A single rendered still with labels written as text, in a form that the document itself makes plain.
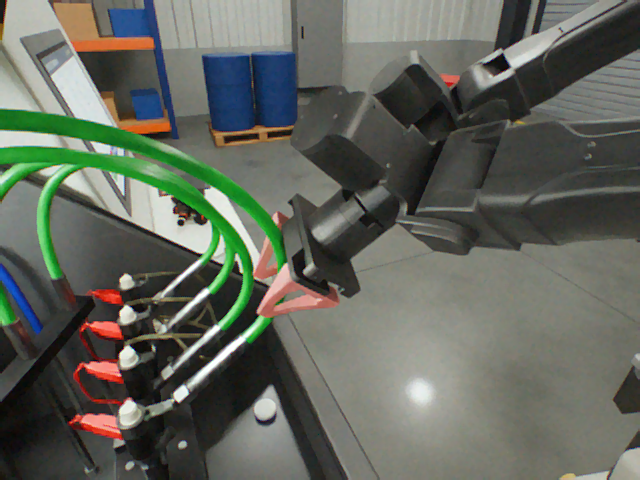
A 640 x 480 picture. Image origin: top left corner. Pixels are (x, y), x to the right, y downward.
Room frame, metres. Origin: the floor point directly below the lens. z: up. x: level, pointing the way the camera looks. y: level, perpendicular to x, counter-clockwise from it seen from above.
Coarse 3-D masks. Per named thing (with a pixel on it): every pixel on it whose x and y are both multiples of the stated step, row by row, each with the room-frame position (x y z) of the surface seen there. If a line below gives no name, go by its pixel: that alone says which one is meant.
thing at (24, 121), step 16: (0, 112) 0.24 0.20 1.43; (16, 112) 0.24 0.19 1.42; (32, 112) 0.25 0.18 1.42; (0, 128) 0.24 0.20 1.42; (16, 128) 0.24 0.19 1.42; (32, 128) 0.24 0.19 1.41; (48, 128) 0.24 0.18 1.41; (64, 128) 0.25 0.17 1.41; (80, 128) 0.25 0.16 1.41; (96, 128) 0.26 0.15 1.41; (112, 128) 0.26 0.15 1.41; (112, 144) 0.26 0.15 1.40; (128, 144) 0.26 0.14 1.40; (144, 144) 0.27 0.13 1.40; (160, 144) 0.28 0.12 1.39; (160, 160) 0.27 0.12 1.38; (176, 160) 0.28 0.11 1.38; (192, 160) 0.28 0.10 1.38; (192, 176) 0.28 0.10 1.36; (208, 176) 0.28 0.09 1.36; (224, 176) 0.29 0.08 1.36; (224, 192) 0.29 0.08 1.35; (240, 192) 0.30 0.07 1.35; (256, 208) 0.30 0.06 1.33; (272, 224) 0.31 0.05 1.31; (272, 240) 0.31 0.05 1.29; (256, 320) 0.30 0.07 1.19; (272, 320) 0.30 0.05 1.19; (256, 336) 0.29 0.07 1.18
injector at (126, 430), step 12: (144, 408) 0.25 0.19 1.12; (120, 432) 0.23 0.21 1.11; (132, 432) 0.23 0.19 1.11; (144, 432) 0.24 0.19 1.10; (168, 432) 0.25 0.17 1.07; (132, 444) 0.23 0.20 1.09; (144, 444) 0.23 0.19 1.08; (156, 444) 0.24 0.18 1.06; (132, 456) 0.23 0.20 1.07; (144, 456) 0.23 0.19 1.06; (156, 456) 0.24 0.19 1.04; (144, 468) 0.23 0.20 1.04; (156, 468) 0.24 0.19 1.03
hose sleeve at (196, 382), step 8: (240, 336) 0.29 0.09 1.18; (232, 344) 0.29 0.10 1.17; (240, 344) 0.29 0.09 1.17; (248, 344) 0.29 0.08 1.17; (224, 352) 0.28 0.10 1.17; (232, 352) 0.28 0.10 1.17; (240, 352) 0.28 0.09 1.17; (216, 360) 0.28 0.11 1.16; (224, 360) 0.28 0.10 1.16; (232, 360) 0.28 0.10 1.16; (208, 368) 0.27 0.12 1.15; (216, 368) 0.27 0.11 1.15; (224, 368) 0.28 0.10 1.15; (192, 376) 0.27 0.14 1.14; (200, 376) 0.27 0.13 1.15; (208, 376) 0.27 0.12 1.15; (216, 376) 0.27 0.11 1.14; (192, 384) 0.26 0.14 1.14; (200, 384) 0.26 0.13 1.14; (192, 392) 0.26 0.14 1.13
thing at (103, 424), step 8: (88, 416) 0.26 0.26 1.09; (96, 416) 0.26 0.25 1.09; (104, 416) 0.26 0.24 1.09; (112, 416) 0.26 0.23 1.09; (88, 424) 0.25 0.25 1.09; (96, 424) 0.25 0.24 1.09; (104, 424) 0.25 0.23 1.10; (112, 424) 0.25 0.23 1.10; (96, 432) 0.25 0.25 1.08; (104, 432) 0.24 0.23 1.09; (112, 432) 0.24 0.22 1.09
